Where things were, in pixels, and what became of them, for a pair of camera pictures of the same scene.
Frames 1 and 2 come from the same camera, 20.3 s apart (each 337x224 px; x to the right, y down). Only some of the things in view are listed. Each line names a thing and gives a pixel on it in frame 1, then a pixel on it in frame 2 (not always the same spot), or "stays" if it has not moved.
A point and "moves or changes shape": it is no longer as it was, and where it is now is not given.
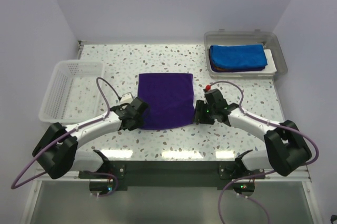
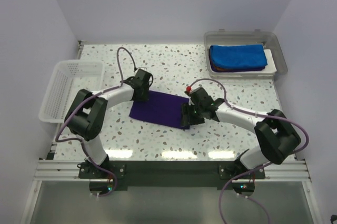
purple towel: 170,97 moves or changes shape
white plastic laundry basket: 75,92 stays
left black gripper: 138,123 to 145,97
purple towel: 215,70 stays
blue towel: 238,56 stays
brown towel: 220,69 stays
